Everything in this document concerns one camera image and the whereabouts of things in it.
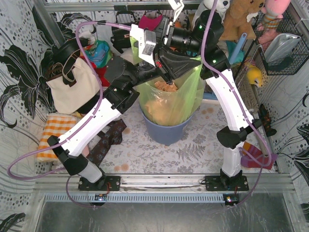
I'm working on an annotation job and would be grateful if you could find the green trash bag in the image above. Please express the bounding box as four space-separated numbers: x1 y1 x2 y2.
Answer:
129 35 206 126

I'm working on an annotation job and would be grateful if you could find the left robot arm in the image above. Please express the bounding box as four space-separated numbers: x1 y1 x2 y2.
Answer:
47 45 201 191

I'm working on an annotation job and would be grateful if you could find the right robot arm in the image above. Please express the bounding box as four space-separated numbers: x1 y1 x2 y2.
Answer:
154 10 261 191

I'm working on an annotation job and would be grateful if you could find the magenta knit bag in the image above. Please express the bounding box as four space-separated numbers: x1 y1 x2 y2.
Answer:
138 15 163 31

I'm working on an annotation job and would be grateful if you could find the blue trash bin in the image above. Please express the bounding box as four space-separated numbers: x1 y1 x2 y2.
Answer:
140 110 193 146

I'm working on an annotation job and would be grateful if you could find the cream canvas tote bag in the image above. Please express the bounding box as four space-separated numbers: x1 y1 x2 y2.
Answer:
47 58 101 115

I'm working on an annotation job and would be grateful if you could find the black leather handbag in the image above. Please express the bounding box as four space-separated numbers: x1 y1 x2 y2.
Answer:
111 11 137 54

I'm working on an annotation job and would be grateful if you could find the red cloth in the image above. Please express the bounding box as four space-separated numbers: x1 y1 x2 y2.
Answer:
95 67 110 87

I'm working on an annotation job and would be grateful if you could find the colorful silk scarf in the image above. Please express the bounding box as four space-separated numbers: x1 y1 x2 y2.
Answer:
84 40 113 69

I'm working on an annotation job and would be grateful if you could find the teal folded cloth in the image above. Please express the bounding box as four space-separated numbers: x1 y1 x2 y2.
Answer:
226 41 245 65

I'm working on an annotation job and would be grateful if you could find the white dog plush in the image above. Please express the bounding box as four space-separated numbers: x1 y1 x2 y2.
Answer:
203 0 230 18

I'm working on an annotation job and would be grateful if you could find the brown bear plush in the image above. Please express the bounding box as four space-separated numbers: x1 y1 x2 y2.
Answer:
219 0 265 41

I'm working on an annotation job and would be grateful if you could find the brown floral necktie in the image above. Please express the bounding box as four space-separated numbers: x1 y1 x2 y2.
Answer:
87 119 126 166

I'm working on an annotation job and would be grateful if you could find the yellow duck plush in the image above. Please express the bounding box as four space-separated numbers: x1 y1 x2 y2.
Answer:
244 59 263 87

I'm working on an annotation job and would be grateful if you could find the pink fuzzy sock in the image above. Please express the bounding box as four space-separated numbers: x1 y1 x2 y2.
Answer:
82 145 90 157

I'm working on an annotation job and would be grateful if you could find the orange checkered towel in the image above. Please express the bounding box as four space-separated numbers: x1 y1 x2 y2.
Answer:
36 114 78 163

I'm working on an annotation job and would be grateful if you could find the silver foil pouch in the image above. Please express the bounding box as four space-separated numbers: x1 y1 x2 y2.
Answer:
264 33 301 63

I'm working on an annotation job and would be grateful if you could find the pink plush toy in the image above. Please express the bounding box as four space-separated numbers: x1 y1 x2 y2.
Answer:
259 0 291 30

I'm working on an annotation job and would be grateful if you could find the purple orange sock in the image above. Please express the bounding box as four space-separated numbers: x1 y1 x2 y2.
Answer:
240 142 269 168

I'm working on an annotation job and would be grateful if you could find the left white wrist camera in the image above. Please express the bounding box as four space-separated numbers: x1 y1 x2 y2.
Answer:
130 24 156 66

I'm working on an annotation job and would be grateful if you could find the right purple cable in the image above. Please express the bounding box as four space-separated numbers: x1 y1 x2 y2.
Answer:
200 0 278 208

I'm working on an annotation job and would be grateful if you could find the purple cable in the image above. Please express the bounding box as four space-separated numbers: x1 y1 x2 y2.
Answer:
6 20 132 209
200 0 278 208

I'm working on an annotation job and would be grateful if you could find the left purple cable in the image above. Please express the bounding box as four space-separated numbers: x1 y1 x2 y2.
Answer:
6 20 132 209

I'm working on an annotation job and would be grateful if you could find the black wire basket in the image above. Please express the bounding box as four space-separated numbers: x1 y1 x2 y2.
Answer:
253 12 309 75

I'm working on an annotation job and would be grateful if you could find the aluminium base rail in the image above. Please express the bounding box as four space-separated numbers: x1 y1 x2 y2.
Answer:
34 173 295 193

